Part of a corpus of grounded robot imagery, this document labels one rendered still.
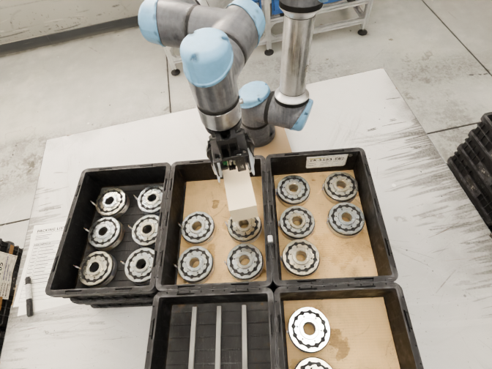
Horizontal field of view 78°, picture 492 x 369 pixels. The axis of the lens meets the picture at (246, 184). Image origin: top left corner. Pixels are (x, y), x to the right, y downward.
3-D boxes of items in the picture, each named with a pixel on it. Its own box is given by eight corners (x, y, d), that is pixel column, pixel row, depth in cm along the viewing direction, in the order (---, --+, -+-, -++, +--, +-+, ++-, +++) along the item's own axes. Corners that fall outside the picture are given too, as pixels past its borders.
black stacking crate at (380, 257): (267, 175, 105) (266, 155, 95) (355, 168, 102) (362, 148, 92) (274, 295, 84) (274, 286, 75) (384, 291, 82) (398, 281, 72)
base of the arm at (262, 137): (234, 124, 129) (231, 107, 121) (269, 115, 130) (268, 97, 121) (244, 151, 121) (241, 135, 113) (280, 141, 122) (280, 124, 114)
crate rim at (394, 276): (265, 158, 97) (265, 154, 95) (362, 151, 94) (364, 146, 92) (273, 288, 76) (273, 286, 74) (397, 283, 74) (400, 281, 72)
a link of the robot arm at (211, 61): (241, 25, 44) (215, 64, 40) (248, 86, 53) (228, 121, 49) (193, 18, 46) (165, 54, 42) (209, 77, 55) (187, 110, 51)
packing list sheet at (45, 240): (29, 227, 117) (28, 226, 117) (88, 214, 117) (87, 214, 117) (11, 317, 100) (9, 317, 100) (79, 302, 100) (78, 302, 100)
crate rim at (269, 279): (173, 165, 99) (171, 161, 97) (265, 158, 97) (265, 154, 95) (157, 293, 79) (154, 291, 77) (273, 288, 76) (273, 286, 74)
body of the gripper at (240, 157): (217, 179, 63) (204, 143, 53) (212, 146, 68) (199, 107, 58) (252, 170, 63) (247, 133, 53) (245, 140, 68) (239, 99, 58)
